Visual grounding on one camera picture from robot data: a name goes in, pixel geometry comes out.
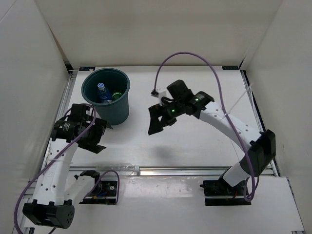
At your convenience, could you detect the white zip tie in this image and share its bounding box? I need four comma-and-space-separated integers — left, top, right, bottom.
224, 83, 253, 116

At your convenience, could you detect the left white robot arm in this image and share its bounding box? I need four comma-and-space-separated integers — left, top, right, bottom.
22, 104, 111, 229

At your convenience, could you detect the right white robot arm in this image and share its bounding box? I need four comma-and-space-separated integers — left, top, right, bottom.
148, 80, 276, 195

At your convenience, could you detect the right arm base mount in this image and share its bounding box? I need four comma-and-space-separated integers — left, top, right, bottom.
200, 180, 251, 206

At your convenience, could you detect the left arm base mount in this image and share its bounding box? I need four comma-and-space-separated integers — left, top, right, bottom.
80, 172, 120, 205

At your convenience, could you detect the blue label plastic bottle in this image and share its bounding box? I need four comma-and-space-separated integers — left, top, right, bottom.
97, 82, 111, 103

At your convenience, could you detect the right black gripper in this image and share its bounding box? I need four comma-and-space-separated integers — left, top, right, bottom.
148, 100, 184, 136

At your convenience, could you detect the dark green plastic bin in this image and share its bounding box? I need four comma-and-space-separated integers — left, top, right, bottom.
81, 68, 130, 125

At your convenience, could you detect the green plastic bottle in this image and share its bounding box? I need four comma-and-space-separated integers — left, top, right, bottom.
112, 92, 123, 101

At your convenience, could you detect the clear plastic bottle white cap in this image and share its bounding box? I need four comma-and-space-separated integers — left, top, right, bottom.
95, 163, 140, 176

